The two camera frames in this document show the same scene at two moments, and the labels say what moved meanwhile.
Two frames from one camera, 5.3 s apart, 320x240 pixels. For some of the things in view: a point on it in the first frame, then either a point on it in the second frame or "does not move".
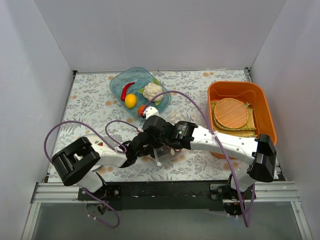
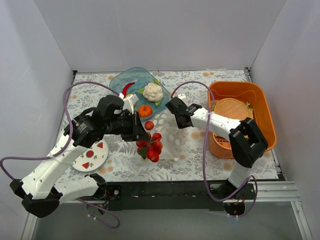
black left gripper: (149, 149) to (135, 126)
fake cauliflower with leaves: (151, 89) does not move
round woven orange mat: (231, 113) does not move
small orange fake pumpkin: (140, 110) does not move
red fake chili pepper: (123, 92) does not move
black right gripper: (153, 122) to (174, 107)
